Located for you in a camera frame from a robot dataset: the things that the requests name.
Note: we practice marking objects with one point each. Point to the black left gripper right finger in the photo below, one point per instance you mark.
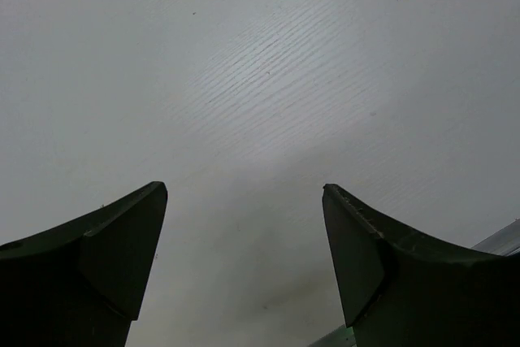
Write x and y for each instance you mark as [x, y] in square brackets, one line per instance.
[399, 286]

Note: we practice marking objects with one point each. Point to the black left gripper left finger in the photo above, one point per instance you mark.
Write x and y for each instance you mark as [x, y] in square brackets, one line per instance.
[82, 283]

